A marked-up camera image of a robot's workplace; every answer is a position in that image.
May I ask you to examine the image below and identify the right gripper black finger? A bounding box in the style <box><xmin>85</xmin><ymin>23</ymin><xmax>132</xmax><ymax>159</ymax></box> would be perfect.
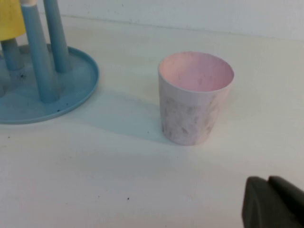
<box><xmin>241</xmin><ymin>175</ymin><xmax>304</xmax><ymax>228</ymax></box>

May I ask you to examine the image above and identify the pink plastic cup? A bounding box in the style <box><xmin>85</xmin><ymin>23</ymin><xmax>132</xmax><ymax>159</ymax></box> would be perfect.
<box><xmin>158</xmin><ymin>51</ymin><xmax>236</xmax><ymax>146</ymax></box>

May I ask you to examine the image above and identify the blue cup drying rack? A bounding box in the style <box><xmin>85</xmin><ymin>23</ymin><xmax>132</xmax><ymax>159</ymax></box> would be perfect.
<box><xmin>0</xmin><ymin>0</ymin><xmax>100</xmax><ymax>125</ymax></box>

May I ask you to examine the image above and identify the yellow plastic cup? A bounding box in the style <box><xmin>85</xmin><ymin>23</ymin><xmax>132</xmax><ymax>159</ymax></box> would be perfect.
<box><xmin>0</xmin><ymin>0</ymin><xmax>27</xmax><ymax>41</ymax></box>

